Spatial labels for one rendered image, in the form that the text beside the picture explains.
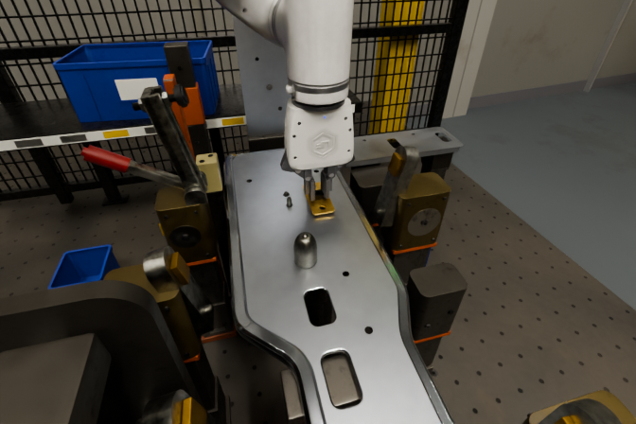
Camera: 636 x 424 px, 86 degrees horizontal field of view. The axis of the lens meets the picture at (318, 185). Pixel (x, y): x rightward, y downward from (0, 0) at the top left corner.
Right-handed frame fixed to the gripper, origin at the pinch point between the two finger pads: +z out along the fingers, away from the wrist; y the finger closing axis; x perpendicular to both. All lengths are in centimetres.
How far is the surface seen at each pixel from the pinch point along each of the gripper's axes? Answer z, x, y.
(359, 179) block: 5.2, 6.9, 10.2
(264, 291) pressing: 3.1, -16.6, -11.3
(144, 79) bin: -8.7, 35.2, -29.6
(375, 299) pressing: 3.1, -21.2, 2.0
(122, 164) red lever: -9.0, -0.9, -27.3
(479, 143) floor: 104, 161, 179
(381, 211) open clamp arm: 2.4, -6.3, 9.1
